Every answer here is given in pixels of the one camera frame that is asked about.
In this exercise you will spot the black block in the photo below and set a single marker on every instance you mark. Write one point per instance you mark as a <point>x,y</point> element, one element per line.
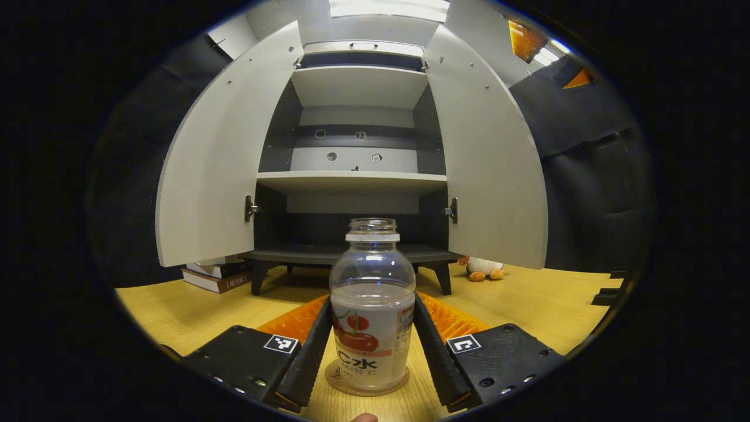
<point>606,297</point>
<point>618,273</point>

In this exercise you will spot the small ceiling light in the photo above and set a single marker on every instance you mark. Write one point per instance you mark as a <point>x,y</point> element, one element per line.
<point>549,55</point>

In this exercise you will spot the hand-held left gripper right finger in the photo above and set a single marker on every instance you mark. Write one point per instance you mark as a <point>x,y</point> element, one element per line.
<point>436,357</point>

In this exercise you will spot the white cabinet drawer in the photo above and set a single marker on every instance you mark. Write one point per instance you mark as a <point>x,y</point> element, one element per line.
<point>363,48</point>

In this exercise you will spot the white and orange plush toy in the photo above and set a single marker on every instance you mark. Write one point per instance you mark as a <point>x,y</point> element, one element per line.
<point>483,268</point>

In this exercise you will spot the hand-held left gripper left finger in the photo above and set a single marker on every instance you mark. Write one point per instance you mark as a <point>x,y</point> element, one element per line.
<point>307,357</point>

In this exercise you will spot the rectangular ceiling light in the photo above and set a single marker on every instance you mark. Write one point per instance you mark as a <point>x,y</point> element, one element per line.
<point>389,8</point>

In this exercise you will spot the round brown coaster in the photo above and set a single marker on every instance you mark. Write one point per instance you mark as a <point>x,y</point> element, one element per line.
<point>337,381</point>

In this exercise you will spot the clear plastic bottle red label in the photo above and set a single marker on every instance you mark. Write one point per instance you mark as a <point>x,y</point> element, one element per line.
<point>372,293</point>

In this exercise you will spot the white and grey cabinet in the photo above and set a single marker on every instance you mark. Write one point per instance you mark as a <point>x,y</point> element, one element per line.
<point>357,85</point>

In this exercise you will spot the brown cover book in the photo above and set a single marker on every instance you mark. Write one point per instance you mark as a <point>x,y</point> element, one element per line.
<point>217,283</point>

